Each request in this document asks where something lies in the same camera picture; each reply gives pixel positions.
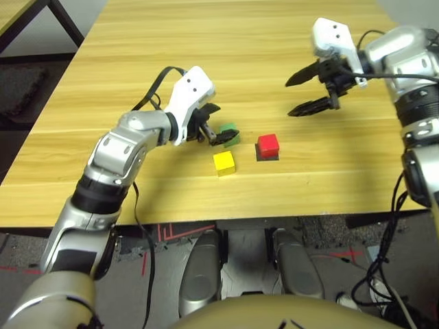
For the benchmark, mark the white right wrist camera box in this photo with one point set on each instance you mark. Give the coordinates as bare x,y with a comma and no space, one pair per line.
332,37

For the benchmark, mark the green wooden block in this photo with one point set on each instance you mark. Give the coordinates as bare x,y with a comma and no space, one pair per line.
229,127

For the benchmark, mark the yellow wooden block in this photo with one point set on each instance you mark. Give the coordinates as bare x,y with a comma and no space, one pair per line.
224,162

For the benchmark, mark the red tape cross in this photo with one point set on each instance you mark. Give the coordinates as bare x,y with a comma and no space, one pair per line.
348,254

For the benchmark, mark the black square pad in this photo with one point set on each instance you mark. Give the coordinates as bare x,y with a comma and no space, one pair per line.
257,154

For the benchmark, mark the grey robot left foot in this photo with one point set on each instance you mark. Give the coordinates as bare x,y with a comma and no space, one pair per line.
200,274

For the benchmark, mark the grey robot right foot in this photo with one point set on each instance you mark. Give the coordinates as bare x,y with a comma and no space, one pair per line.
296,267

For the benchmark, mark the grey robot foot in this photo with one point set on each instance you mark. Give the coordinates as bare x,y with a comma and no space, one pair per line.
296,267
200,274

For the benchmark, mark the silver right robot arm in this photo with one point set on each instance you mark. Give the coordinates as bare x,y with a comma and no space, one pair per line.
404,51

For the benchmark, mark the red tape lines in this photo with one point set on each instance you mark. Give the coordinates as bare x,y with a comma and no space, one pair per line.
168,233

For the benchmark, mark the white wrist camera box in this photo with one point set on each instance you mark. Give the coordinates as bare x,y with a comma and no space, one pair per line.
332,37
192,89

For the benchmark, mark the wooden side table black frame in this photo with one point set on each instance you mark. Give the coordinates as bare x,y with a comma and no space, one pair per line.
13,13

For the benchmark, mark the black floor mat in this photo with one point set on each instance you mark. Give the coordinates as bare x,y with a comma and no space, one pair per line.
19,89

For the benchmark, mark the red wooden block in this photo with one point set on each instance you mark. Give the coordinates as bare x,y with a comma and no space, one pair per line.
268,144

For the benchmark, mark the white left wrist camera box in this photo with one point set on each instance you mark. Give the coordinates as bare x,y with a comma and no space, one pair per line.
192,89

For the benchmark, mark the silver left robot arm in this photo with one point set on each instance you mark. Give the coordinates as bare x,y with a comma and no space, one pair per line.
116,150

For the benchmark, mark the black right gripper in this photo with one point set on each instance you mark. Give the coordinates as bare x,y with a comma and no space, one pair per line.
337,77

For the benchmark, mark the bystander white sneaker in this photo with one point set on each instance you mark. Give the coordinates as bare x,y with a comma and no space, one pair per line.
379,289
348,301

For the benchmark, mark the small blue grey box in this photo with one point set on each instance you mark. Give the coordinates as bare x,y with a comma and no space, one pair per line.
372,253

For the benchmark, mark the tan robot torso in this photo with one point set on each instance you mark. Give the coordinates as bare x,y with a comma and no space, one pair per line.
274,315

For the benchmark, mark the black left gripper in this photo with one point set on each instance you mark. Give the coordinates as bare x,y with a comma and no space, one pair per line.
197,127

